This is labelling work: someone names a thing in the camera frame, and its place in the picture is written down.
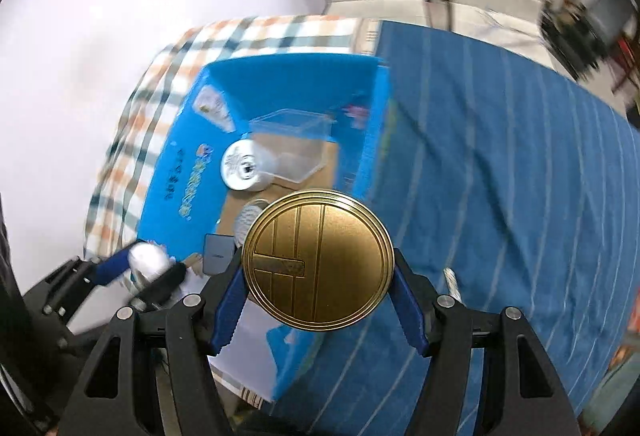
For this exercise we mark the white round jar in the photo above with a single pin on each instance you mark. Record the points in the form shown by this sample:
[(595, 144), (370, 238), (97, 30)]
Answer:
[(240, 166)]

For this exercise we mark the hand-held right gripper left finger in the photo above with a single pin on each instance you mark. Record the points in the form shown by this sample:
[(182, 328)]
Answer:
[(230, 311)]

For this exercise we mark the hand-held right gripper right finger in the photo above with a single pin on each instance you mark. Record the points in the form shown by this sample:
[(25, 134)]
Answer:
[(412, 321)]

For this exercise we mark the blue striped tablecloth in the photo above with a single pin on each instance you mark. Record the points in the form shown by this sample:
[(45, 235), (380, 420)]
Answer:
[(500, 166)]

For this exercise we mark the blue cardboard box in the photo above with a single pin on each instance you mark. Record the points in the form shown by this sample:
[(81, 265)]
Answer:
[(280, 81)]

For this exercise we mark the clear plastic box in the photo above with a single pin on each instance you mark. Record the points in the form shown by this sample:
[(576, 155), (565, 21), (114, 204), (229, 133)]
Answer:
[(295, 151)]

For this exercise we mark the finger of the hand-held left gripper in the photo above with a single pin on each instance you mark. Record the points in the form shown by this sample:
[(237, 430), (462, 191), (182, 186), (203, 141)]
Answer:
[(162, 286), (112, 267)]

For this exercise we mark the gold round tin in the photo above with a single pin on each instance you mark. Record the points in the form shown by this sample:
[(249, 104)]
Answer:
[(320, 261)]

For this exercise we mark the grey charger adapter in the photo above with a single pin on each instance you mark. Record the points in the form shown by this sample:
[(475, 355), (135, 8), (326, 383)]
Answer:
[(220, 256)]

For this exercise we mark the white earbud case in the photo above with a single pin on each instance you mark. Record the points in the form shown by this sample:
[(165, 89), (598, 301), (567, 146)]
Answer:
[(147, 261)]

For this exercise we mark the orange green checked cloth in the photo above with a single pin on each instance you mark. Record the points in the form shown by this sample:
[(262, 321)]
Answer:
[(165, 66)]

